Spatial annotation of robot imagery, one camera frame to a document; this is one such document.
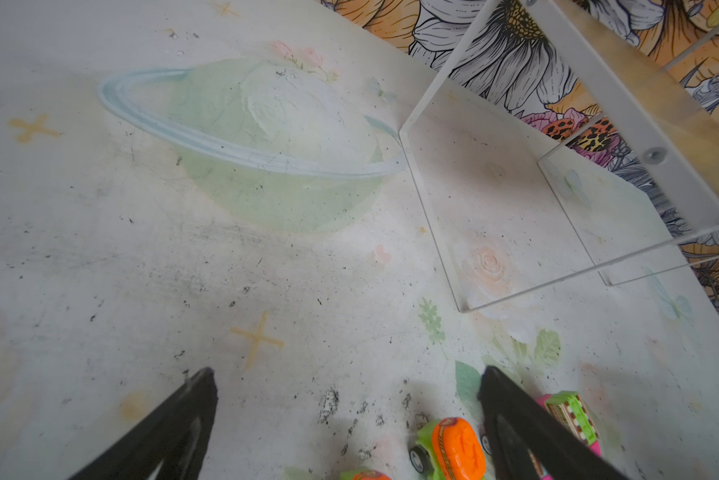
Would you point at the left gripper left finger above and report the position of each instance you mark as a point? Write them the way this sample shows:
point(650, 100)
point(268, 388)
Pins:
point(169, 443)

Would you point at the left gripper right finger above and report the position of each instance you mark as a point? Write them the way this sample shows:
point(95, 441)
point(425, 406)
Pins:
point(520, 433)

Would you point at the green orange toy truck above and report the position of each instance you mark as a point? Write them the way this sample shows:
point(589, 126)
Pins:
point(364, 474)
point(448, 449)

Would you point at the pink toy truck blue top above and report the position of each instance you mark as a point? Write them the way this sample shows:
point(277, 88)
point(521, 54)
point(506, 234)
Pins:
point(568, 408)

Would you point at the two-tier bamboo white shelf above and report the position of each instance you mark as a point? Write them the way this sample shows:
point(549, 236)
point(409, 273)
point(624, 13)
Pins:
point(560, 138)

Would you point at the green orange toy truck leftmost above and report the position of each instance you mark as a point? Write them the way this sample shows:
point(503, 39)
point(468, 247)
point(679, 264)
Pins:
point(364, 474)

